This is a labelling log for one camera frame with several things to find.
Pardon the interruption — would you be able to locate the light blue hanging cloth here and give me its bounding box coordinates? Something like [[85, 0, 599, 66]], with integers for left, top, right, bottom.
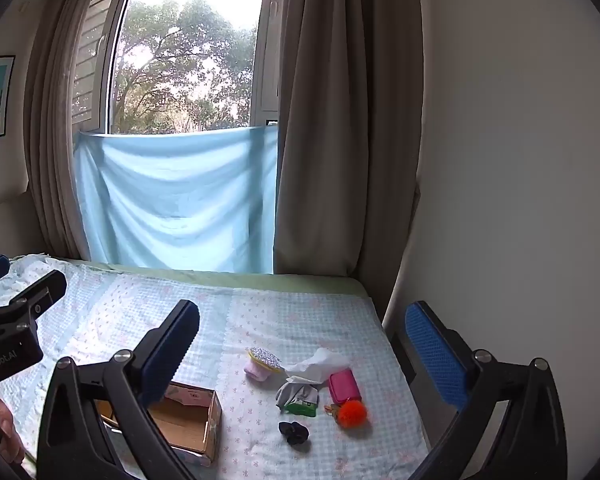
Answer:
[[74, 125, 280, 275]]

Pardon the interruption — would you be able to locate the beige curtain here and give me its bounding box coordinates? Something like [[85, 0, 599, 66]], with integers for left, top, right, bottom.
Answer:
[[272, 0, 426, 281], [24, 0, 111, 261]]

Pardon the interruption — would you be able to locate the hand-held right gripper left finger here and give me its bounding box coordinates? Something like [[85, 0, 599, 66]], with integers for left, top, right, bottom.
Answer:
[[36, 299, 216, 480]]

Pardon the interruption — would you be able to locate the cardboard box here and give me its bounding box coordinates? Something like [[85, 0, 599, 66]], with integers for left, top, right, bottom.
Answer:
[[96, 380, 223, 467]]

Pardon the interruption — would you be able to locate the white tissue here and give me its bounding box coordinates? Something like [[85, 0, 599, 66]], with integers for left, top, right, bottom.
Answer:
[[284, 347, 352, 386]]

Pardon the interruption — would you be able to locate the silver glitter round mirror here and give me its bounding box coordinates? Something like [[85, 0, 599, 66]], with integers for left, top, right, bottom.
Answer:
[[247, 346, 284, 375]]

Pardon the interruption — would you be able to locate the window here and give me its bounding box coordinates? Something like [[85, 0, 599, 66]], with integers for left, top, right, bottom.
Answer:
[[72, 0, 281, 136]]

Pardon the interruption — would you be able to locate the person's left hand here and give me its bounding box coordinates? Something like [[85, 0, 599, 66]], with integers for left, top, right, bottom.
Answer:
[[0, 394, 27, 466]]

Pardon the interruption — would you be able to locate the black scrunchie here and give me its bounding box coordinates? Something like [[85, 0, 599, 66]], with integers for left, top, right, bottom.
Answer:
[[278, 421, 311, 447]]

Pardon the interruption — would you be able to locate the pink fluffy pad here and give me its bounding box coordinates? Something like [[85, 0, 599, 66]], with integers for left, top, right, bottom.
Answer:
[[243, 360, 276, 383]]

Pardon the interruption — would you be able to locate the green tissue packet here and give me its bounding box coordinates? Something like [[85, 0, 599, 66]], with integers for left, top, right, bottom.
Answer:
[[280, 385, 320, 417]]

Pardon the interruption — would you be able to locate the green bed sheet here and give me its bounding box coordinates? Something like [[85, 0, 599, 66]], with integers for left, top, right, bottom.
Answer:
[[55, 257, 376, 306]]

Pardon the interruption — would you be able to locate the pink pouch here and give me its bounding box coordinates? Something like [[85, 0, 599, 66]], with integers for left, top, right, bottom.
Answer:
[[328, 369, 363, 406]]

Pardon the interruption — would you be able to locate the orange pompom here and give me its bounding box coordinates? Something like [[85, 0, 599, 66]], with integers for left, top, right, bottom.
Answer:
[[325, 399, 368, 429]]

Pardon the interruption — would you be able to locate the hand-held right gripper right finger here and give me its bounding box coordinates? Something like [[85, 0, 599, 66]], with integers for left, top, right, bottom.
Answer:
[[404, 301, 568, 480]]

